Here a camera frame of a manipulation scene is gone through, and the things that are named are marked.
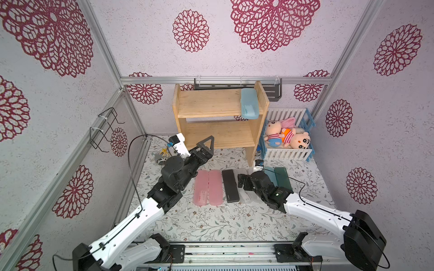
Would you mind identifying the orange striped plush doll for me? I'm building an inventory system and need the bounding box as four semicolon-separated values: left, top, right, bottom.
280;128;311;149

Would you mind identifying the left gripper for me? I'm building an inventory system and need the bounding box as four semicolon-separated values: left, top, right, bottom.
176;136;211;192

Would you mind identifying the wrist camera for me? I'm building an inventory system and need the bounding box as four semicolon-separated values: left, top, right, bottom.
254;159;264;170
169;133;191;159

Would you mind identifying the blue white toy crib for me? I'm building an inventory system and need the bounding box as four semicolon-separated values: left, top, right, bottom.
258;108;315;161

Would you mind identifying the small toy with yellow star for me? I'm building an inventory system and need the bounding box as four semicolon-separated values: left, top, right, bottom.
154;147;172;166

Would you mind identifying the wooden two-tier shelf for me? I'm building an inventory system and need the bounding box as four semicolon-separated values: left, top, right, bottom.
172;81;270;167

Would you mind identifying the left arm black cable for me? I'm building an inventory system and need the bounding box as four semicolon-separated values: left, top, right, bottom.
51;134;177;271

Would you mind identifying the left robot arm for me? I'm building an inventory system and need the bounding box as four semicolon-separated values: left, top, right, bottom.
72;133;214;271

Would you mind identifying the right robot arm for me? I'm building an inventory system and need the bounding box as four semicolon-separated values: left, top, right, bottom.
237;171;387;271

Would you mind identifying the dark green pencil case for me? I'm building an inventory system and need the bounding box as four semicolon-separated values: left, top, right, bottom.
274;167;293;193

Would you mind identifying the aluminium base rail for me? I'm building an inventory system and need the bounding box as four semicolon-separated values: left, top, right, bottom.
86;241;374;271

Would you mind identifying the pink plush doll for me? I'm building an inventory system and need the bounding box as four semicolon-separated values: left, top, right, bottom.
264;117;296;148

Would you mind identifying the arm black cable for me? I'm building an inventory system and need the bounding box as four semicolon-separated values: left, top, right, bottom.
264;168;391;270
51;134;177;271

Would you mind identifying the clear pencil case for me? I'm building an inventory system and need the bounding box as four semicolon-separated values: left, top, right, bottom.
234;169;252;204
246;167;262;203

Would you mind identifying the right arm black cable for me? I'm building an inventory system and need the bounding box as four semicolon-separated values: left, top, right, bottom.
264;168;391;270

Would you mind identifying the black pencil case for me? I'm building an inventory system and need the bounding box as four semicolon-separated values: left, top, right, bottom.
222;169;240;203

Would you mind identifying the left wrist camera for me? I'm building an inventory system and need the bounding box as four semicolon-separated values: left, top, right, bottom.
169;133;191;159

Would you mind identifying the pink pencil case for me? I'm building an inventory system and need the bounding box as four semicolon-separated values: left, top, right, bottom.
209;170;223;206
193;170;209;206

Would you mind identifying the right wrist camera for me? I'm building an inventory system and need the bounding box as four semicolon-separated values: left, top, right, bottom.
254;159;264;170

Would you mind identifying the teal pencil case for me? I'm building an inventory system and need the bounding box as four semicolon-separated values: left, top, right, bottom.
264;167;278;186

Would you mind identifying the light blue pencil case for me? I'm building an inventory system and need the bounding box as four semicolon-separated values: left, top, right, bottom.
241;88;259;120

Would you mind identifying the black wire wall rack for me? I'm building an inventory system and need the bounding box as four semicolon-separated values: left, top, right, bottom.
89;107;124;153

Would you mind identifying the black wall shelf rack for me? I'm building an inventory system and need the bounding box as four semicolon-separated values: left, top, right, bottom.
193;79;283;102

